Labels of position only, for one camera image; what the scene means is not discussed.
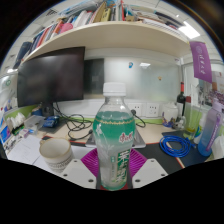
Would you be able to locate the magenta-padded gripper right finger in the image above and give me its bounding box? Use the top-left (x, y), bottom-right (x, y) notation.
top-left (124, 148), bottom-right (169, 190)

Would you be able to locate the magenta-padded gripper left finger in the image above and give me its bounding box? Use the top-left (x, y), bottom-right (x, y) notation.
top-left (60, 148), bottom-right (102, 190)

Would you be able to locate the green-labelled tea drink bottle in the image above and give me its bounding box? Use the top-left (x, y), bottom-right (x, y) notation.
top-left (92, 81), bottom-right (137, 192)

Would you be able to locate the translucent purple water bottle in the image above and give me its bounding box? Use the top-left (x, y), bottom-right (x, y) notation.
top-left (197, 97), bottom-right (224, 158)

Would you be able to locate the black desk mat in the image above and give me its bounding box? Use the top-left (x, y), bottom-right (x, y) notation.
top-left (135, 130), bottom-right (208, 168)

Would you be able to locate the cream patterned ceramic mug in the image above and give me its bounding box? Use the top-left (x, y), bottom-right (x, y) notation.
top-left (38, 136), bottom-right (75, 175)

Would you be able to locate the blue package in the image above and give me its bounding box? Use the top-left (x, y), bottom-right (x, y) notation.
top-left (42, 115), bottom-right (61, 129)

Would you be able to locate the handwritten paper sheet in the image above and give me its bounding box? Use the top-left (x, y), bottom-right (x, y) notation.
top-left (5, 134), bottom-right (43, 165)

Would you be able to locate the dark wine bottle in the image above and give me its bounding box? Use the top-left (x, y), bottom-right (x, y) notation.
top-left (176, 81), bottom-right (187, 118)

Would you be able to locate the black computer monitor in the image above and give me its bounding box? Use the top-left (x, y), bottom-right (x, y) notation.
top-left (16, 46), bottom-right (86, 118)

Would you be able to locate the purple hanging banner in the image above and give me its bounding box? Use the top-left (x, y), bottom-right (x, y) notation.
top-left (188, 40), bottom-right (214, 84)

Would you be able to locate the wooden shelf with books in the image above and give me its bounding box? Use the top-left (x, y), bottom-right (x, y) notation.
top-left (13, 0), bottom-right (192, 65)

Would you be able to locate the coiled blue cable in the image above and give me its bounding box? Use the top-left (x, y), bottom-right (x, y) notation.
top-left (158, 134), bottom-right (197, 159)

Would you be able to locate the black cable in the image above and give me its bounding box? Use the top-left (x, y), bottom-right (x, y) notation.
top-left (54, 102), bottom-right (95, 142)

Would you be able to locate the white wall socket panel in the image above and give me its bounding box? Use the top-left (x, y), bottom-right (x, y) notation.
top-left (127, 101), bottom-right (161, 119)

